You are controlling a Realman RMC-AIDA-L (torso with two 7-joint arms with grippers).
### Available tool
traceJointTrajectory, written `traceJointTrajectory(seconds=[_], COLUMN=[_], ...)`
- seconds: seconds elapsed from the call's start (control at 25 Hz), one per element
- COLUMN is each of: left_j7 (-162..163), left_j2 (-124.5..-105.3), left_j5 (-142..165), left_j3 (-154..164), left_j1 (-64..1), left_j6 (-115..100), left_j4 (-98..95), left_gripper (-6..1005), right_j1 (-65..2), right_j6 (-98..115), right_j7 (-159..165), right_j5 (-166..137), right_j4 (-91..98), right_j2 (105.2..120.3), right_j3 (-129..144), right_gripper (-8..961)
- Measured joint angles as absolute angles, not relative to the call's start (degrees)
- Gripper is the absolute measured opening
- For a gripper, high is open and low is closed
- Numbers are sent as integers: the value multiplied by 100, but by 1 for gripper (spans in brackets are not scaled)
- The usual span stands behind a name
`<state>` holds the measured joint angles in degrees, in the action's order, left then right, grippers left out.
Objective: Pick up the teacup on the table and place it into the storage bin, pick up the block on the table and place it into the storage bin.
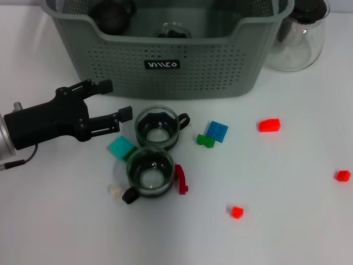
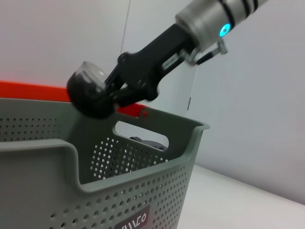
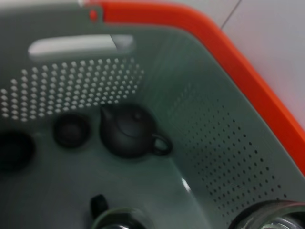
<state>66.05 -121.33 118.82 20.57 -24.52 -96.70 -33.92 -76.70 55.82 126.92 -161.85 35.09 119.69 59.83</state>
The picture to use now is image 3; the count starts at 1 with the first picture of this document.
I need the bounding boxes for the glass teacup black sleeve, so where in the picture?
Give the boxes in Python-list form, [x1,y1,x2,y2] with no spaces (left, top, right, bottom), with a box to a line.
[227,199,305,229]
[90,194,153,229]

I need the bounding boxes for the grey perforated plastic storage bin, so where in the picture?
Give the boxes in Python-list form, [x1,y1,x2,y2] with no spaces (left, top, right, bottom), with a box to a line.
[0,0,305,229]

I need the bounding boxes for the small dark clay teacup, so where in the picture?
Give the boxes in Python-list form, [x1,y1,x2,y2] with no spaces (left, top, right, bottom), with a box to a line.
[0,130,36,172]
[52,114,92,149]

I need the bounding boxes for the dark clay teapot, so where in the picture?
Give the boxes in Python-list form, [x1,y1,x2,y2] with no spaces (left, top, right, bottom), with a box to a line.
[99,104,173,159]

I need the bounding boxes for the orange bin carry handle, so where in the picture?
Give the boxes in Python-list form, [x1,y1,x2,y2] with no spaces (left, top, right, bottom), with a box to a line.
[88,1,305,178]

